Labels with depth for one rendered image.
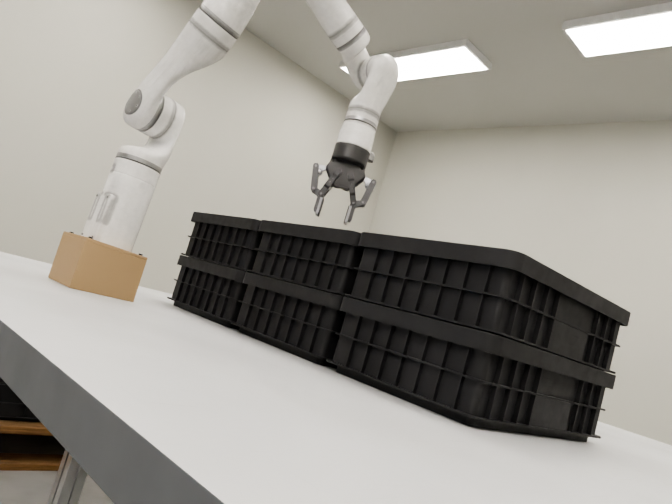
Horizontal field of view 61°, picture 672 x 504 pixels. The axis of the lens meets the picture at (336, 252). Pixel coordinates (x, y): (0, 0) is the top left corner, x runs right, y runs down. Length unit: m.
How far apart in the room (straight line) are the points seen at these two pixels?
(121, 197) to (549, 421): 0.86
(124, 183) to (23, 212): 3.00
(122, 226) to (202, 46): 0.38
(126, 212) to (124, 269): 0.11
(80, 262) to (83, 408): 0.75
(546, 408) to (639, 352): 3.49
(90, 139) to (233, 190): 1.19
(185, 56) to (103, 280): 0.46
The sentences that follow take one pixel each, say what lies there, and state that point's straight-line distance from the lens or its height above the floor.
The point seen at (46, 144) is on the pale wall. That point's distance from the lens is 4.21.
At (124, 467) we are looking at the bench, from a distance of 0.35.
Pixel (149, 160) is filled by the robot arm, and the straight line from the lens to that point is 1.20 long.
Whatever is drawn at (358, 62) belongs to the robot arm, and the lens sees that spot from 1.27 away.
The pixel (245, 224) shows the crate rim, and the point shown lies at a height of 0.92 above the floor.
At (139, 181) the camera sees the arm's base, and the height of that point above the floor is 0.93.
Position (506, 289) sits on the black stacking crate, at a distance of 0.76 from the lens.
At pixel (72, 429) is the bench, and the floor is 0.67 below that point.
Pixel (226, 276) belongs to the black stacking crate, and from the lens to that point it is 1.22.
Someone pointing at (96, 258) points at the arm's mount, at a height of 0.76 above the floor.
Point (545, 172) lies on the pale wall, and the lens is 5.00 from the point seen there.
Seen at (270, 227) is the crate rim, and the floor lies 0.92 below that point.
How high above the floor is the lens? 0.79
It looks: 6 degrees up
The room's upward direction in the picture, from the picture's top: 16 degrees clockwise
